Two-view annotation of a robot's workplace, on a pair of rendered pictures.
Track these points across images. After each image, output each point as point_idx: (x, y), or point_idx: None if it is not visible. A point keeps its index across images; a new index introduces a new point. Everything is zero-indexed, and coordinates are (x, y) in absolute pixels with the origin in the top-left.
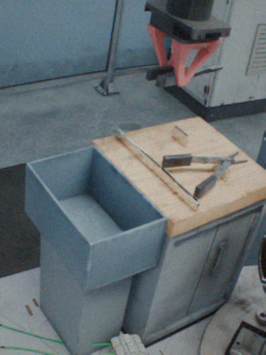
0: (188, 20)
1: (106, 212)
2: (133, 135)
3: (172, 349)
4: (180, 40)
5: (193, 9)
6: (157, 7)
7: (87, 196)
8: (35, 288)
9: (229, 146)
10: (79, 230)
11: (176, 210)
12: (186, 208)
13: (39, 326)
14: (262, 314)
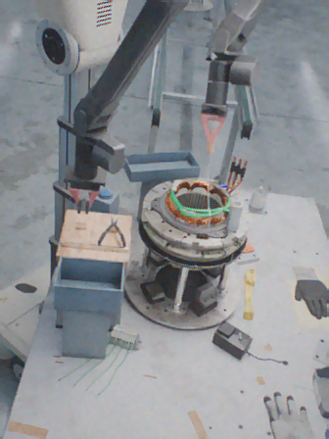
0: (95, 179)
1: (79, 280)
2: (64, 240)
3: (127, 319)
4: (97, 190)
5: (95, 172)
6: (73, 179)
7: (63, 280)
8: (46, 351)
9: (97, 215)
10: (112, 290)
11: (121, 257)
12: (122, 253)
13: (72, 363)
14: (142, 274)
